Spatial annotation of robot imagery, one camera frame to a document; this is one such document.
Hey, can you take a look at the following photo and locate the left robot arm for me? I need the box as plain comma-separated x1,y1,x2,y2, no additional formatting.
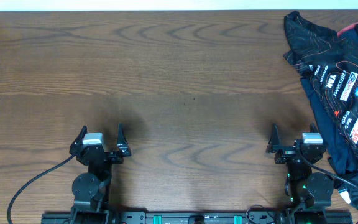
69,124,131,223

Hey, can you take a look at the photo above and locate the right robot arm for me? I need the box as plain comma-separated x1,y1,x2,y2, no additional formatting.
266,124,334,223

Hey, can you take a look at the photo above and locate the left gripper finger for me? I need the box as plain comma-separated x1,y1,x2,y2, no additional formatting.
117,123,128,149
71,126,87,148

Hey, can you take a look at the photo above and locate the black printed cycling jersey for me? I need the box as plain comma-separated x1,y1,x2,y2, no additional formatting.
283,11,358,210

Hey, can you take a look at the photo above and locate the red garment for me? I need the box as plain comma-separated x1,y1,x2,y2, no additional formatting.
337,22,358,37

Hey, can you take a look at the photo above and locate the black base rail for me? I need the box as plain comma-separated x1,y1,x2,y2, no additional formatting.
41,210,353,224

